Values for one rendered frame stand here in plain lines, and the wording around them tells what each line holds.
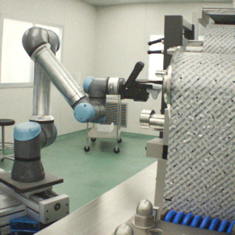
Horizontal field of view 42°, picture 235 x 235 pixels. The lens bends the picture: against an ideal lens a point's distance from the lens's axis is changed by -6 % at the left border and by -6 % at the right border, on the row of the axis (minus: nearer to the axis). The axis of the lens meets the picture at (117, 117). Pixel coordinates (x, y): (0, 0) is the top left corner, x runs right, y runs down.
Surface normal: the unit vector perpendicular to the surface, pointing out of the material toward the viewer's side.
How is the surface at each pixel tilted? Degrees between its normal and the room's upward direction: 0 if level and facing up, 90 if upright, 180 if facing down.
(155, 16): 90
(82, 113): 90
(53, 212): 90
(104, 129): 90
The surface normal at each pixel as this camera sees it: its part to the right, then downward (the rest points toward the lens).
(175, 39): -0.46, 0.10
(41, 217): -0.64, 0.07
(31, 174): 0.43, -0.17
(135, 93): -0.24, 0.25
